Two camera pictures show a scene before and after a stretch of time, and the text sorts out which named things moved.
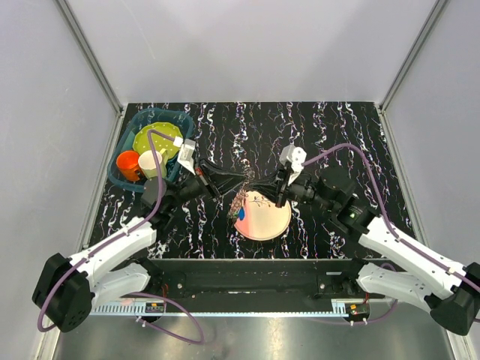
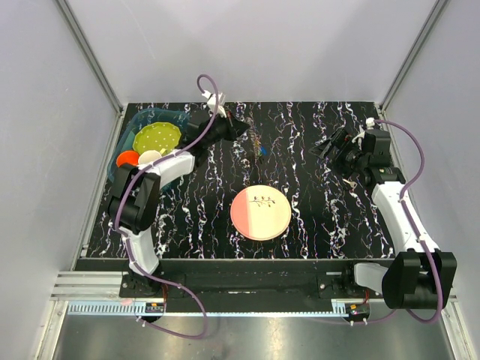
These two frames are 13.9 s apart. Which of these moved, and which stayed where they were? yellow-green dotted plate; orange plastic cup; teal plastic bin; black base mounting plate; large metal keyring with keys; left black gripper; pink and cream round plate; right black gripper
Moved: left black gripper; right black gripper; large metal keyring with keys
Stayed: yellow-green dotted plate; pink and cream round plate; orange plastic cup; black base mounting plate; teal plastic bin
